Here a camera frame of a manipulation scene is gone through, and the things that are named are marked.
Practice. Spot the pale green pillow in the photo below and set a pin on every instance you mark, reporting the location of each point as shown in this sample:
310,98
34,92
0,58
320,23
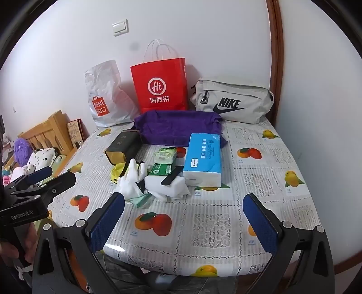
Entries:
60,161

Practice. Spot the wooden door frame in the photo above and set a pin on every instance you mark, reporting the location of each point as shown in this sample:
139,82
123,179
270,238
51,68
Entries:
275,56

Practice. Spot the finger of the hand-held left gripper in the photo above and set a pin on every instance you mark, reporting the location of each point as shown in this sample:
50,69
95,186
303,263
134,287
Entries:
39,174
60,183

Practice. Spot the grey waist bag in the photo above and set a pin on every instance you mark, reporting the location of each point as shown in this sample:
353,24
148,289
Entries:
226,94

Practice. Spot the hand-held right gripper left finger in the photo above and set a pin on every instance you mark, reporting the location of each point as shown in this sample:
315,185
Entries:
107,223

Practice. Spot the purple cloth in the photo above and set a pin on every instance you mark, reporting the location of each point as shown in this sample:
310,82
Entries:
175,127

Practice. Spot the green cloth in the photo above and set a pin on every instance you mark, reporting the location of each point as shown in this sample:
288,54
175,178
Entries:
141,201

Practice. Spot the white sock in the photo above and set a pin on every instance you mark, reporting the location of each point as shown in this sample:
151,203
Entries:
133,178

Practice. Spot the purple plush toy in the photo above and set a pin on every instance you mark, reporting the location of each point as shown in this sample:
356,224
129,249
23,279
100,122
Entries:
22,149

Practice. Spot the person's left hand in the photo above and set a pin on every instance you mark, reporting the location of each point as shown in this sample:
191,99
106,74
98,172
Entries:
19,243

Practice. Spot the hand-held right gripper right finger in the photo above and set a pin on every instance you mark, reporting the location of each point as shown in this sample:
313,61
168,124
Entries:
261,226

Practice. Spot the blue tissue pack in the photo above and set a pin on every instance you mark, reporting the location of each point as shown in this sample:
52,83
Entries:
202,158

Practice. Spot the patterned box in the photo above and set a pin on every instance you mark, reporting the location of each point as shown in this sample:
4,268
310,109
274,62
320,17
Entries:
75,133

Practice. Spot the red paper bag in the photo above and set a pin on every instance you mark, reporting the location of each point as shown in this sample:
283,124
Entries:
158,84

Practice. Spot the fruit-print tablecloth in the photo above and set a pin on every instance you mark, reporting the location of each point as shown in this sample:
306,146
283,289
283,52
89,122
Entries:
226,203

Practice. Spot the white spotted pillow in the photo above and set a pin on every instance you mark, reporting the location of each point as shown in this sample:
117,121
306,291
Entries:
41,158

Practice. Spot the white light switch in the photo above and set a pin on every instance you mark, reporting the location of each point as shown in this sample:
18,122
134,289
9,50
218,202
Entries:
120,27

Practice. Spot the white sponge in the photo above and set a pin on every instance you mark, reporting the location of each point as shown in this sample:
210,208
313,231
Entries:
166,188

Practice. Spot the light green wipes pack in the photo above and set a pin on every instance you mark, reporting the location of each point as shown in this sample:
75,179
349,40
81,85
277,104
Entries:
165,155

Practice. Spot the wooden headboard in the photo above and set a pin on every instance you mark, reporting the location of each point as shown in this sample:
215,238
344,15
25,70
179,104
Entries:
53,127

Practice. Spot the dark green wipes pack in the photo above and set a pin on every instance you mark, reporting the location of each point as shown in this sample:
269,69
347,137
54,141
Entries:
159,170

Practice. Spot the dark tea box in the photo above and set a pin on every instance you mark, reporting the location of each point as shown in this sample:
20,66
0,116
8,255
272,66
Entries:
124,144

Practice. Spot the white plastic bag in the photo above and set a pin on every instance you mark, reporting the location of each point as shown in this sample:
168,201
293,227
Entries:
107,93

